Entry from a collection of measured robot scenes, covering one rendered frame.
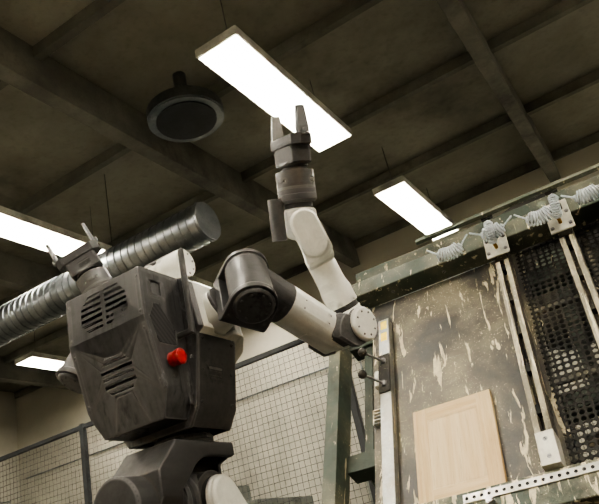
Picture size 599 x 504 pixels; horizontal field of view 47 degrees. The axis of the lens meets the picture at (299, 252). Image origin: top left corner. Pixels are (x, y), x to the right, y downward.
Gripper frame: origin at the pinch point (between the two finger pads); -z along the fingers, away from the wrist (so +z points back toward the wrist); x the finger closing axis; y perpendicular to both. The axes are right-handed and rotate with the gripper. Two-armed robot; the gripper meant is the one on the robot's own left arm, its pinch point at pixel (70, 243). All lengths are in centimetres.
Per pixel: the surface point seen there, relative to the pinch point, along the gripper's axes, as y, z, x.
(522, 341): -79, 93, 115
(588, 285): -69, 90, 145
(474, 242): -111, 48, 139
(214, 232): -330, -96, 71
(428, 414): -90, 95, 72
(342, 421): -115, 78, 46
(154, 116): -265, -171, 75
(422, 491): -76, 113, 51
